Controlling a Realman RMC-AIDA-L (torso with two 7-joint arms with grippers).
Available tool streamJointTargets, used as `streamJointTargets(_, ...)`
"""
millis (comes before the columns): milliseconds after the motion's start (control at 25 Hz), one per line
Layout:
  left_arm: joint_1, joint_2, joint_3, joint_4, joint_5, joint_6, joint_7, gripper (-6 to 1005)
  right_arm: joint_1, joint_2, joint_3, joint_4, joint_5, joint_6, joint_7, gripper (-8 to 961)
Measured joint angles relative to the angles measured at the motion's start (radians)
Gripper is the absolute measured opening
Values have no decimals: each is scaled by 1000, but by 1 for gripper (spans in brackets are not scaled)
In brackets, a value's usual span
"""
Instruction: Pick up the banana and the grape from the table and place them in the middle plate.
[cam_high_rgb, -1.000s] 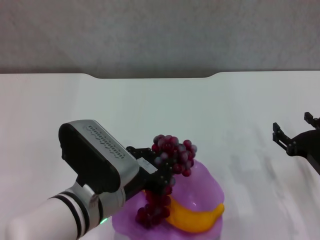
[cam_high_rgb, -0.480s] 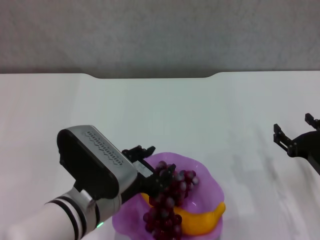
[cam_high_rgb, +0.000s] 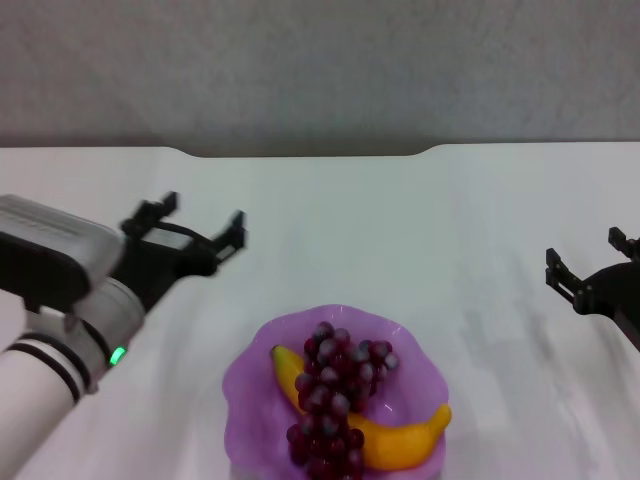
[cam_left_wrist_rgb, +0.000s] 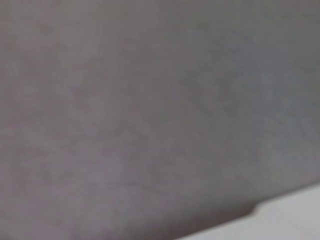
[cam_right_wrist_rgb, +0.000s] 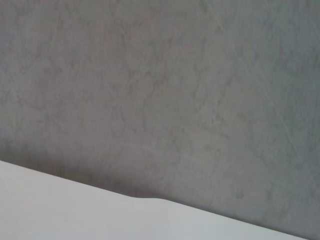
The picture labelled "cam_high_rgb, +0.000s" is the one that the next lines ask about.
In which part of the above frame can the purple wavy plastic plate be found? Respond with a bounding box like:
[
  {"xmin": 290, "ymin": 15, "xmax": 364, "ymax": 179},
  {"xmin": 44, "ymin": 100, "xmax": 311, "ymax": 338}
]
[{"xmin": 221, "ymin": 303, "xmax": 451, "ymax": 480}]

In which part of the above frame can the red purple grape bunch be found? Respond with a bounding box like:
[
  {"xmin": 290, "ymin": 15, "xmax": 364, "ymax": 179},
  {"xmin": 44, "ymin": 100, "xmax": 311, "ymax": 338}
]
[{"xmin": 285, "ymin": 320, "xmax": 401, "ymax": 480}]

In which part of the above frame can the yellow banana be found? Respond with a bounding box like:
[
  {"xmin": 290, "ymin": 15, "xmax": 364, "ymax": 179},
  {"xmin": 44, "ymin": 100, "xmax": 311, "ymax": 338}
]
[{"xmin": 270, "ymin": 344, "xmax": 453, "ymax": 472}]

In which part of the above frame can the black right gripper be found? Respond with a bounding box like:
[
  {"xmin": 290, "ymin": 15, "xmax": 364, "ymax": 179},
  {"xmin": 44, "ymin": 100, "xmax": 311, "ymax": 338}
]
[{"xmin": 544, "ymin": 225, "xmax": 640, "ymax": 352}]

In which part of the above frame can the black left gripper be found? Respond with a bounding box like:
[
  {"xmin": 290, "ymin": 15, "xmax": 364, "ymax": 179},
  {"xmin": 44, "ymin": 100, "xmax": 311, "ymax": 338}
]
[{"xmin": 110, "ymin": 190, "xmax": 248, "ymax": 315}]

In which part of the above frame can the silver ribbed wrist camera box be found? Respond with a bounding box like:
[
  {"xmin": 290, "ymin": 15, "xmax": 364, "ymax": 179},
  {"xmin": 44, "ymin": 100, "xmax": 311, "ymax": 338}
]
[{"xmin": 0, "ymin": 194, "xmax": 125, "ymax": 315}]

